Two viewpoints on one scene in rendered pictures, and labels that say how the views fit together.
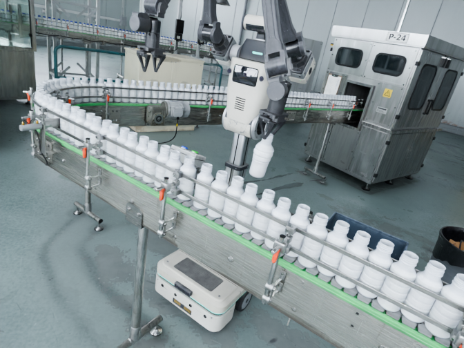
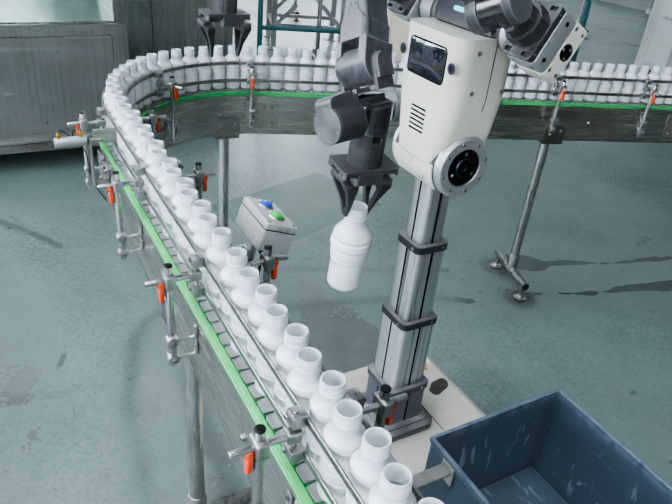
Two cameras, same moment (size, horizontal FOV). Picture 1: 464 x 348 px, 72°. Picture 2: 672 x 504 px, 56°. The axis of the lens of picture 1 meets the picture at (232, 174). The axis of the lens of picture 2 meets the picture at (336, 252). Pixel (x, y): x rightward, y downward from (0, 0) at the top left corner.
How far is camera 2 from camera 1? 0.61 m
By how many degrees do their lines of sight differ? 26
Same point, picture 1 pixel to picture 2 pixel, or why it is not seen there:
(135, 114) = (307, 114)
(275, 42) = (355, 16)
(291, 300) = not seen: outside the picture
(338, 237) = (362, 464)
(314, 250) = (331, 473)
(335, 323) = not seen: outside the picture
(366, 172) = not seen: outside the picture
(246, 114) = (425, 141)
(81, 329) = (139, 471)
